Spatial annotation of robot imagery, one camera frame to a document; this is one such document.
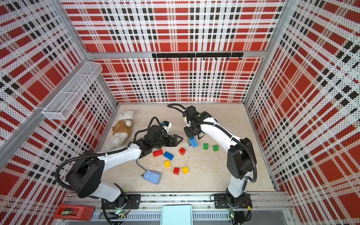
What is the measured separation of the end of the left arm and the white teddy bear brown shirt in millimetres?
258

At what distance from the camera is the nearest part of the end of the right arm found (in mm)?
616

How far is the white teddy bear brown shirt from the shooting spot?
89 cm

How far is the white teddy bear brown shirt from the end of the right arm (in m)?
0.45

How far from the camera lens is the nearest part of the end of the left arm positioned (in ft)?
2.15
